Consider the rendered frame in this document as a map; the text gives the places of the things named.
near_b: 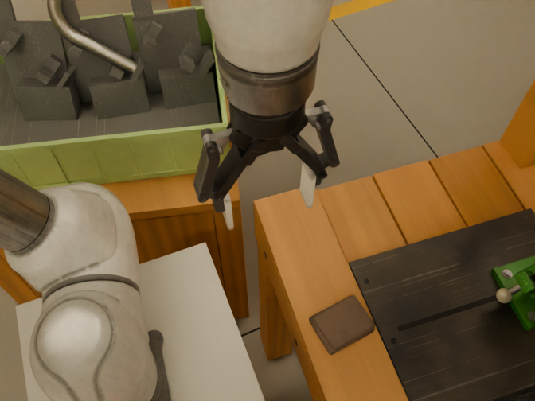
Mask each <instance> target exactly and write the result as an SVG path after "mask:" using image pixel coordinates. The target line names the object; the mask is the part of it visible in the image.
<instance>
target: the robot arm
mask: <svg viewBox="0 0 535 401"><path fill-rule="evenodd" d="M200 1H201V4H202V5H203V7H204V11H205V17H206V20H207V22H208V24H209V27H210V29H211V30H212V31H213V35H214V38H215V52H216V55H217V64H218V70H219V73H220V81H221V83H222V86H223V89H224V91H225V94H226V96H227V100H228V101H229V110H230V122H229V124H228V125H227V128H226V130H222V131H218V132H216V133H213V132H212V130H211V129H209V128H205V129H204V130H202V131H201V138H202V141H203V147H202V150H201V156H200V159H199V162H198V166H197V172H196V175H195V178H194V182H193V186H194V188H195V192H196V194H197V199H198V201H199V202H200V203H204V202H206V201H207V200H208V199H212V201H213V206H214V209H215V212H217V213H219V212H223V215H224V218H225V222H226V224H227V227H228V230H232V229H234V226H233V218H232V204H231V198H230V196H229V193H228V192H229V190H230V189H231V188H232V186H233V185H234V184H235V182H236V180H237V179H238V177H239V176H240V175H241V174H242V172H243V171H244V169H245V168H246V166H247V165H248V166H250V165H251V164H252V163H253V162H254V161H255V160H256V158H257V156H260V155H264V154H266V153H269V152H272V151H279V150H284V147H286V148H288V149H289V151H291V152H292V153H293V154H296V155H297V156H298V157H299V158H300V159H301V160H302V161H303V163H302V172H301V181H300V190H299V191H300V192H301V195H302V197H303V200H304V202H305V205H306V207H307V208H312V206H313V199H314V188H315V186H317V185H320V184H321V183H322V179H324V178H326V177H327V173H326V170H325V168H326V167H328V166H330V167H332V168H334V167H336V166H338V165H339V164H340V161H339V158H338V153H337V151H336V147H335V145H334V140H333V137H332V134H331V131H330V129H331V126H332V122H333V117H332V115H331V113H330V111H329V109H328V107H327V105H326V103H325V101H324V100H319V101H318V102H316V103H315V105H314V108H311V109H306V101H307V100H308V98H309V97H310V95H311V93H312V91H313V90H314V86H315V79H316V72H317V63H318V55H319V50H320V37H321V35H322V31H323V30H324V29H325V27H326V24H327V22H328V20H329V17H330V11H331V7H332V3H333V0H200ZM307 123H310V124H311V126H313V127H315V128H316V131H317V133H318V137H319V140H320V142H321V145H322V150H323V152H322V153H320V154H318V153H317V152H316V151H315V150H314V149H313V148H312V147H311V146H310V145H309V144H308V143H307V142H306V141H305V140H304V139H303V138H302V137H301V136H300V135H299V133H300V132H301V131H302V129H303V128H304V127H305V126H306V125H307ZM228 142H231V143H232V148H231V149H230V151H229V152H228V154H227V155H226V157H225V159H224V160H223V162H222V163H221V164H220V166H219V163H220V155H222V154H223V153H224V151H223V149H224V148H225V145H226V144H227V143H228ZM218 166H219V167H218ZM0 248H3V249H4V252H5V256H6V260H7V262H8V264H9V265H10V267H11V268H12V269H13V270H14V271H16V272H18V273H19V274H20V276H22V277H23V278H24V279H25V280H26V281H27V282H28V283H29V284H30V285H31V286H32V287H33V288H34V289H35V290H36V291H38V292H41V293H42V305H43V306H42V310H41V316H40V317H39V318H38V320H37V322H36V325H35V326H34V328H33V332H32V335H31V339H30V344H29V360H30V365H31V368H32V372H33V375H34V378H35V380H36V381H37V383H38V385H39V387H40V388H41V390H42V391H43V392H44V393H45V394H46V395H47V397H48V398H49V399H50V400H51V401H171V398H170V389H169V384H168V380H167V376H166V368H165V363H164V359H163V354H162V346H163V341H164V339H163V336H162V334H161V332H159V331H158V330H151V331H149V332H147V328H146V322H145V317H144V314H143V306H142V302H141V298H140V288H139V280H140V277H139V257H138V252H137V246H136V241H135V233H134V229H133V225H132V222H131V218H130V217H129V214H128V212H127V210H126V209H125V207H124V205H123V204H122V202H121V201H120V200H119V198H118V197H117V196H116V195H115V194H114V193H112V192H111V191H110V190H108V189H106V188H104V187H103V186H100V185H96V184H92V183H83V182H81V183H74V184H70V185H66V186H63V187H62V186H55V187H49V188H46V189H41V190H38V191H37V190H36V189H34V188H32V187H31V186H29V185H27V184H26V183H24V182H22V181H20V180H18V179H17V178H16V177H13V176H12V175H10V174H8V173H7V172H5V171H3V170H2V169H0Z"/></svg>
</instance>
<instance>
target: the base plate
mask: <svg viewBox="0 0 535 401"><path fill-rule="evenodd" d="M533 255H535V213H534V212H533V210H532V209H531V208H529V209H526V210H523V211H520V212H515V213H513V214H509V215H507V216H502V217H499V218H497V219H493V220H488V221H486V222H483V223H480V224H476V225H472V226H470V227H467V228H462V229H459V230H456V231H453V232H448V233H446V234H442V235H440V236H435V237H432V238H430V239H425V240H422V241H419V242H416V243H411V244H409V245H406V246H403V247H398V248H395V249H392V250H389V251H385V252H381V253H379V254H376V255H371V256H369V257H365V258H363V259H358V260H355V261H353V262H349V265H350V269H351V271H352V272H353V276H354V277H355V280H356V282H357V284H358V287H359V289H360V291H361V294H362V296H363V298H364V299H365V303H366V305H367V307H368V309H369V312H370V314H371V316H372V318H373V321H374V323H375V325H376V327H377V330H378V332H379V334H380V336H381V339H382V341H383V343H384V345H385V348H386V350H387V352H388V354H389V357H390V359H391V361H392V364H393V366H394V368H395V370H396V373H397V375H398V377H399V379H400V382H401V384H402V386H403V388H404V391H405V393H406V396H407V397H408V400H409V401H492V400H495V399H498V398H501V397H503V396H506V395H509V394H512V393H514V392H517V391H520V390H523V389H526V388H527V387H532V386H535V329H532V330H530V331H525V329H524V327H523V326H522V324H521V322H520V321H519V319H518V317H517V315H516V313H515V312H514V310H513V309H512V307H511V305H510V304H509V303H501V302H500V301H499V300H498V299H497V298H496V293H497V291H498V290H499V289H501V288H500V286H499V285H498V283H497V282H496V280H495V278H494V276H493V275H492V273H491V271H492V269H493V268H495V267H500V266H502V265H505V264H507V263H512V262H515V261H518V260H520V259H524V258H528V257H530V256H533Z"/></svg>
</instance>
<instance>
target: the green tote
mask: <svg viewBox="0 0 535 401"><path fill-rule="evenodd" d="M193 7H195V8H196V13H197V23H198V28H199V34H200V39H201V44H210V46H211V50H212V51H213V55H214V59H215V62H214V63H213V72H214V79H215V86H216V93H217V106H218V112H219V119H220V123H214V124H205V125H198V126H191V127H176V128H168V129H161V130H146V131H139V132H131V133H123V134H109V135H100V136H93V137H85V138H71V139H63V140H56V141H47V142H33V143H26V144H18V145H10V146H0V169H2V170H3V171H5V172H7V173H8V174H10V175H12V176H13V177H16V178H17V179H18V180H20V181H22V182H24V183H26V184H27V185H29V186H31V187H32V188H34V189H36V190H37V191H38V190H41V189H46V188H49V187H55V186H62V187H63V186H66V185H70V184H74V183H81V182H83V183H92V184H96V185H99V184H107V183H114V182H121V181H135V180H142V179H150V178H156V177H170V176H177V175H185V174H192V173H196V172H197V166H198V162H199V159H200V156H201V150H202V147H203V141H202V138H201V131H202V130H204V129H205V128H209V129H211V130H212V132H213V133H216V132H218V131H222V130H226V128H227V125H228V116H227V110H226V103H225V92H224V89H223V86H222V83H221V81H220V73H219V70H218V64H217V55H216V52H215V38H214V35H213V31H212V30H211V29H210V27H209V24H208V22H207V20H206V17H205V11H204V7H203V6H191V7H182V8H173V9H164V10H153V12H154V13H159V12H165V11H171V10H181V9H187V8H193ZM119 14H123V16H124V20H125V23H126V27H127V33H128V37H129V40H130V44H131V50H132V51H135V50H139V45H138V42H137V38H136V34H135V28H134V24H133V21H132V16H134V13H133V12H128V13H119ZM112 15H118V14H102V15H93V16H84V17H80V20H85V19H91V18H101V17H106V16H112Z"/></svg>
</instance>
